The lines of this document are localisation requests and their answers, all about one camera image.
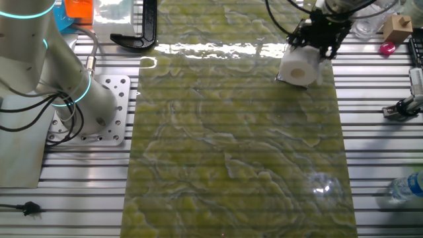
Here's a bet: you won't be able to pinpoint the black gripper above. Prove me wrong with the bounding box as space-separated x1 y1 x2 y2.
286 8 353 61

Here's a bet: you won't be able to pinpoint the white toilet paper roll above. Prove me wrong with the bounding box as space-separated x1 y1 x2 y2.
278 44 324 87

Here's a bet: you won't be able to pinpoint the chrome toilet paper holder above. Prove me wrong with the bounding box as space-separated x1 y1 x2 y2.
276 73 310 89

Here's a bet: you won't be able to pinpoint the clear glass mug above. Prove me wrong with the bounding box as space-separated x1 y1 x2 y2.
350 0 403 40

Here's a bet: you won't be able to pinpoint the small pink toy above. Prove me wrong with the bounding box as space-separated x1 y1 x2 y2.
379 41 397 56

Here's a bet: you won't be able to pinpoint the wooden block with peg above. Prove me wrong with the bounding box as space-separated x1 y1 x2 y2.
382 14 414 44

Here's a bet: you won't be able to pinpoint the green marble pattern mat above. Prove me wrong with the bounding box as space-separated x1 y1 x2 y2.
119 0 358 238

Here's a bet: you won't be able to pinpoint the black C-clamp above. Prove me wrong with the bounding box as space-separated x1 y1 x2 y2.
110 0 159 50

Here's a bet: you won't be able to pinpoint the clear water bottle blue label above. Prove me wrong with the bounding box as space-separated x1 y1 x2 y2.
388 171 423 202

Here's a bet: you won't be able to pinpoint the translucent plastic box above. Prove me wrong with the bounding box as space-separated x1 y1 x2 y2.
92 0 135 44

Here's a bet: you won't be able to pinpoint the gray paper sheet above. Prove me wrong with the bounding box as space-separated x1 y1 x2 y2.
0 94 56 189

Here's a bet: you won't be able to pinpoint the black power plug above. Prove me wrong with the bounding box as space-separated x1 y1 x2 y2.
0 200 47 218

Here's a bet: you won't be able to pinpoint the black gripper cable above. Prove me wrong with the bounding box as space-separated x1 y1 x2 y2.
264 0 377 36

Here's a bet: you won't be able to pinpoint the small silver clamp bracket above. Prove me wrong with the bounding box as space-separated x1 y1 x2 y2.
382 95 423 121

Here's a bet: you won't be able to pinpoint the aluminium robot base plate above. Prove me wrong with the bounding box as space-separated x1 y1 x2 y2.
46 74 132 147

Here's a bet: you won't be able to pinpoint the gray robot conduit cable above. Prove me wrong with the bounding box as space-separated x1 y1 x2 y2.
69 23 100 77

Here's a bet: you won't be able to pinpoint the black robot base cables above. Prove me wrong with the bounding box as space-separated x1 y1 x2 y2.
0 93 85 146

